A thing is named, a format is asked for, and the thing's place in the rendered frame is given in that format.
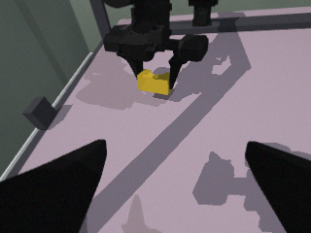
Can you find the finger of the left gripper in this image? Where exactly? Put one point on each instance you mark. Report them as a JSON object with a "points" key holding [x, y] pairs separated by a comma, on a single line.
{"points": [[136, 65], [175, 66]]}

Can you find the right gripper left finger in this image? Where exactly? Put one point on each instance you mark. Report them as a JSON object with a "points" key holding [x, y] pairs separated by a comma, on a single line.
{"points": [[53, 197]]}

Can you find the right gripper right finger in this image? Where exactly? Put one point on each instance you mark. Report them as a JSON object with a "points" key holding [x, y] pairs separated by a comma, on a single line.
{"points": [[285, 180]]}

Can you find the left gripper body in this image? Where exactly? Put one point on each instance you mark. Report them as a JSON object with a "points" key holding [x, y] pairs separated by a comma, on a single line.
{"points": [[191, 47]]}

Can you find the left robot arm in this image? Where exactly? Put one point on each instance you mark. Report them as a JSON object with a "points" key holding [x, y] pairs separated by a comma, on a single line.
{"points": [[139, 43]]}

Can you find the yellow arch block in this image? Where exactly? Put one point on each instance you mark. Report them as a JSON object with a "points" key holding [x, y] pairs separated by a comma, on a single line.
{"points": [[153, 83]]}

